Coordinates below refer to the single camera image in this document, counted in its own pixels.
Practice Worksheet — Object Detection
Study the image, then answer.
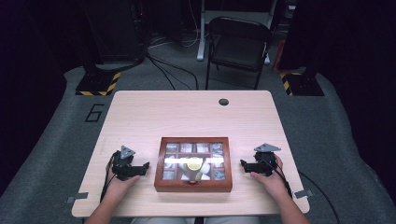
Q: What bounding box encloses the person's left hand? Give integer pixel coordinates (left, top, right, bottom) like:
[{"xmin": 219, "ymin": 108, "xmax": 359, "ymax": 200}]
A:
[{"xmin": 104, "ymin": 167, "xmax": 142, "ymax": 201}]

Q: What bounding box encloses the person's right hand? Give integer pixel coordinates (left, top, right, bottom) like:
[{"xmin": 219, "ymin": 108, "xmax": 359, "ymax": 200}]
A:
[{"xmin": 250, "ymin": 154, "xmax": 292, "ymax": 202}]

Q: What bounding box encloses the grey tape strip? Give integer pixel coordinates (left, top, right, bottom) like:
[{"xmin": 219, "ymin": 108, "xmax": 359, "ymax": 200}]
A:
[
  {"xmin": 65, "ymin": 191, "xmax": 90, "ymax": 204},
  {"xmin": 292, "ymin": 189, "xmax": 315, "ymax": 200}
]

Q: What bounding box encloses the black floor cable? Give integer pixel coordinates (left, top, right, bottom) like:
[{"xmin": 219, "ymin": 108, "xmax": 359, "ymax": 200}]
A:
[
  {"xmin": 146, "ymin": 51, "xmax": 200, "ymax": 91},
  {"xmin": 298, "ymin": 171, "xmax": 341, "ymax": 224},
  {"xmin": 146, "ymin": 54, "xmax": 177, "ymax": 91}
]

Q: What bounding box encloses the black folding chair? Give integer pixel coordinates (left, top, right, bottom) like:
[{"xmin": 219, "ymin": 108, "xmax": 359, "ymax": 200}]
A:
[{"xmin": 205, "ymin": 16, "xmax": 273, "ymax": 91}]

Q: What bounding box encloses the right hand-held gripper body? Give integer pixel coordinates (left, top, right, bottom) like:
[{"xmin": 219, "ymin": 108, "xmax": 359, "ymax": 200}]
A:
[{"xmin": 247, "ymin": 143, "xmax": 282, "ymax": 177}]

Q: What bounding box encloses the wooden box with glass lid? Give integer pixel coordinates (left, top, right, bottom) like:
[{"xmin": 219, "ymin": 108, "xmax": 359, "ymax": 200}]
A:
[{"xmin": 153, "ymin": 136, "xmax": 233, "ymax": 193}]

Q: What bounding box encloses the hand-held gripper cable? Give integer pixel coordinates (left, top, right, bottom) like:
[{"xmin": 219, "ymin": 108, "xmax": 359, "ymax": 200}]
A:
[
  {"xmin": 99, "ymin": 151, "xmax": 121, "ymax": 203},
  {"xmin": 261, "ymin": 154, "xmax": 294, "ymax": 199}
]

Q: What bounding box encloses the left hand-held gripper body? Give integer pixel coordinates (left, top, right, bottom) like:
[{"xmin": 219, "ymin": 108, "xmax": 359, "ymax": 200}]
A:
[{"xmin": 111, "ymin": 145, "xmax": 145, "ymax": 182}]

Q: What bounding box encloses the left hand-held gripper cable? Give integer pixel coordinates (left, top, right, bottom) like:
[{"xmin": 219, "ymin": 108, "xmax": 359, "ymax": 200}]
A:
[{"xmin": 99, "ymin": 151, "xmax": 121, "ymax": 203}]

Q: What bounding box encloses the red object by stand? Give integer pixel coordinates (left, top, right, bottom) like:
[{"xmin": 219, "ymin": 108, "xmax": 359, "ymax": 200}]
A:
[{"xmin": 272, "ymin": 39, "xmax": 286, "ymax": 73}]

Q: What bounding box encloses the black equipment cabinet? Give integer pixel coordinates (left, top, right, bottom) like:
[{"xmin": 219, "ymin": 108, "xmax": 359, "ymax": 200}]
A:
[{"xmin": 83, "ymin": 0, "xmax": 148, "ymax": 64}]

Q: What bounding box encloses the white cable bundle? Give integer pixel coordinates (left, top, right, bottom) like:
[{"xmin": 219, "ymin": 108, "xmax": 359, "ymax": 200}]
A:
[{"xmin": 148, "ymin": 29, "xmax": 201, "ymax": 49}]

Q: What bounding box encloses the right hand-held gripper cable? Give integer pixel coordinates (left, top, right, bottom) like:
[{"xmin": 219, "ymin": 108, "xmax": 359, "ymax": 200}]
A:
[{"xmin": 261, "ymin": 154, "xmax": 294, "ymax": 199}]

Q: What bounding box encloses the black stand with striped base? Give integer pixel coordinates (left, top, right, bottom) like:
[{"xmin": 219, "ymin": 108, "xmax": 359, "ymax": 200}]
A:
[
  {"xmin": 75, "ymin": 0, "xmax": 121, "ymax": 97},
  {"xmin": 278, "ymin": 0, "xmax": 325, "ymax": 97}
]

